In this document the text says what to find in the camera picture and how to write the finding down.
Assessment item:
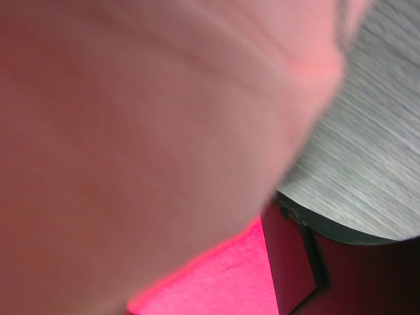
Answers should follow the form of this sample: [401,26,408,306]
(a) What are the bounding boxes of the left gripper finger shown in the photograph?
[261,193,419,315]

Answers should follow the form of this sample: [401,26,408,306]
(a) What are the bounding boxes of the magenta t shirt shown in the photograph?
[128,220,278,315]

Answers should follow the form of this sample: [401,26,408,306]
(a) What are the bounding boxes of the salmon pink t shirt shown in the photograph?
[1,1,371,314]

